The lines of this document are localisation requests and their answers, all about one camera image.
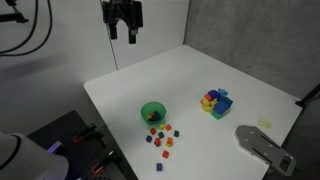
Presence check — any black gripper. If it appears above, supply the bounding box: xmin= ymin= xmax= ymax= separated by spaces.
xmin=101 ymin=0 xmax=144 ymax=45

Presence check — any green plastic bowl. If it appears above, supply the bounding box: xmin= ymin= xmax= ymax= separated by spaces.
xmin=140 ymin=101 xmax=167 ymax=127

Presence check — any red and black clamp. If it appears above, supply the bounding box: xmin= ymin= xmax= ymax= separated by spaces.
xmin=91 ymin=150 xmax=118 ymax=175
xmin=72 ymin=123 xmax=98 ymax=145

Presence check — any purple round toy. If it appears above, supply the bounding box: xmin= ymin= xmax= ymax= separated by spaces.
xmin=207 ymin=89 xmax=221 ymax=101

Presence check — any yellow toy piece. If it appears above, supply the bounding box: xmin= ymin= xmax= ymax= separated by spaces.
xmin=199 ymin=98 xmax=218 ymax=114

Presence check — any light blue toy piece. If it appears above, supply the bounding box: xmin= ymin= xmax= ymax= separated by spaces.
xmin=217 ymin=87 xmax=230 ymax=97

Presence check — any large blue toy cube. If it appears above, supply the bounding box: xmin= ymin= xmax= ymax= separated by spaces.
xmin=213 ymin=100 xmax=230 ymax=116

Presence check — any large teal toy cube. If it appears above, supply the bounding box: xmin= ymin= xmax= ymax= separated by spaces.
xmin=219 ymin=95 xmax=234 ymax=110

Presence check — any green toy block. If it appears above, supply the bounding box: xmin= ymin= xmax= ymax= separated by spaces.
xmin=210 ymin=107 xmax=232 ymax=121

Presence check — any grey metal mounting plate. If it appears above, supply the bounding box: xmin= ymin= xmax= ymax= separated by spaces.
xmin=234 ymin=124 xmax=297 ymax=177

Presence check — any black tripod leg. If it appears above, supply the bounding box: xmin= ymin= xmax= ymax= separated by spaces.
xmin=294 ymin=83 xmax=320 ymax=108

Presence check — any black hanging cable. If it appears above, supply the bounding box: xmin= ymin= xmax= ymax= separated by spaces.
xmin=0 ymin=0 xmax=40 ymax=55
xmin=0 ymin=0 xmax=54 ymax=58

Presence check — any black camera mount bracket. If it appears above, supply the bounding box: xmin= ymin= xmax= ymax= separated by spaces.
xmin=0 ymin=0 xmax=30 ymax=25

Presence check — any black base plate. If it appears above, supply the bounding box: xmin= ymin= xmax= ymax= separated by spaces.
xmin=27 ymin=110 xmax=138 ymax=180

